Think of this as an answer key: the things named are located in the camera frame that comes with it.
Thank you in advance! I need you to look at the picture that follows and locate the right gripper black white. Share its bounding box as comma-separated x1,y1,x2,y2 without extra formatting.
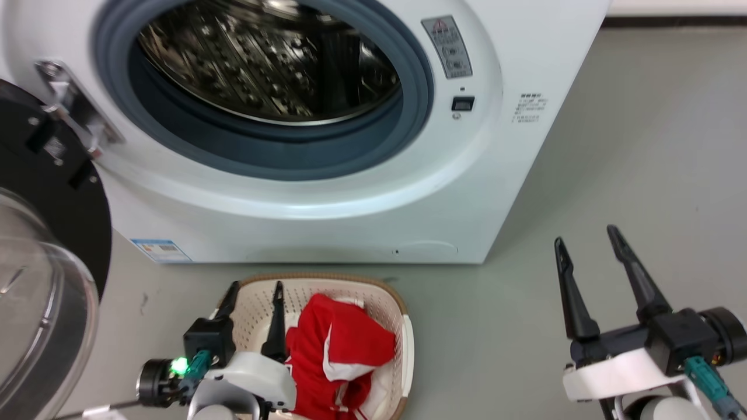
554,225,747,404

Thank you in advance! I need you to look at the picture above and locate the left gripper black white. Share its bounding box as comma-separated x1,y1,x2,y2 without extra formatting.
137,281,297,412

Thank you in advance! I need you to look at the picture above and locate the red and white garment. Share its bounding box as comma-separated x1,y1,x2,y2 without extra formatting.
285,293,397,420

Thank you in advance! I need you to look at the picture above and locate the cream plastic laundry basket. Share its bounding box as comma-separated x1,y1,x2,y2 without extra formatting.
217,273,415,420

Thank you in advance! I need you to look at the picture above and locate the black washer door with glass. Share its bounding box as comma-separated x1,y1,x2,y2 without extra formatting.
0,79,113,420

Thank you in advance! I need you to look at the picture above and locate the stainless steel washing machine drum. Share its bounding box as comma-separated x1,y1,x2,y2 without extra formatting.
137,0,403,126

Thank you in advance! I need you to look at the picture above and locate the blue energy label sticker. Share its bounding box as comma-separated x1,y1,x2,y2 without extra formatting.
130,238,192,263

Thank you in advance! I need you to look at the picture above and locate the white front-load washing machine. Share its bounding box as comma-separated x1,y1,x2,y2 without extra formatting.
0,0,612,264

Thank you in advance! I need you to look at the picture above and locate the grey rubber door gasket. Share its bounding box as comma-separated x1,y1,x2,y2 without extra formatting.
92,0,435,181

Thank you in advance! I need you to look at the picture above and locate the round white filter cover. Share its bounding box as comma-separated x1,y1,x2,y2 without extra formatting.
392,240,460,260

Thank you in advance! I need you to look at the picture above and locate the small printed text sticker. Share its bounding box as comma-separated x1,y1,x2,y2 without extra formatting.
512,92,549,124

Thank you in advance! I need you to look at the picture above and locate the silver metal door hinge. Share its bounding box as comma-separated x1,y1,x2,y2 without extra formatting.
34,58,126,161

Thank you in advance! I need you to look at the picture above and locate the white and black baseboard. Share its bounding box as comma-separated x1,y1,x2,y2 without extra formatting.
603,0,747,27

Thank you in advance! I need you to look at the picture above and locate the grey warning label sticker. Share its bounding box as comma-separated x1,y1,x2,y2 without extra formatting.
421,15,473,79

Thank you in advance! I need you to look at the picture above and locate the teal cable connector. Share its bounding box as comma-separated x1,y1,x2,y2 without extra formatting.
684,357,747,420
184,349,212,387

